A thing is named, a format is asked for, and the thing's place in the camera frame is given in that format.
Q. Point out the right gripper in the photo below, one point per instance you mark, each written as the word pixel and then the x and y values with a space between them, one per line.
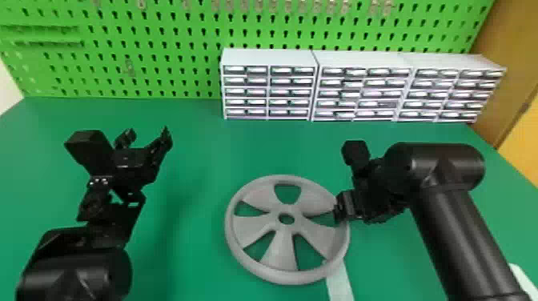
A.
pixel 374 206

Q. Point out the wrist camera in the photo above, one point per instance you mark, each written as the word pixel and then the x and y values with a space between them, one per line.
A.
pixel 88 149
pixel 355 154

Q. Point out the white drawer cabinet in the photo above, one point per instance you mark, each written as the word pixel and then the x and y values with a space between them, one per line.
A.
pixel 361 90
pixel 449 92
pixel 268 86

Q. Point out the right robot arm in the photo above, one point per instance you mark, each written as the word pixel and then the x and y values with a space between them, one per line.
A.
pixel 454 218

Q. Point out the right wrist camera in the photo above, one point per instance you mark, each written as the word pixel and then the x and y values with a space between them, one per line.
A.
pixel 355 154

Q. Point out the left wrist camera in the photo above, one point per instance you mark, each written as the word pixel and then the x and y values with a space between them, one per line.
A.
pixel 88 149

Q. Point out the grey wheel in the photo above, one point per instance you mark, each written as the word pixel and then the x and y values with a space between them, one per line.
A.
pixel 269 231

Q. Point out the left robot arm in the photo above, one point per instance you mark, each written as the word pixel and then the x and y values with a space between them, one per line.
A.
pixel 80 256

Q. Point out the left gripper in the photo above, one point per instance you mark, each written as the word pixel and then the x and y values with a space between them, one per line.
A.
pixel 132 166

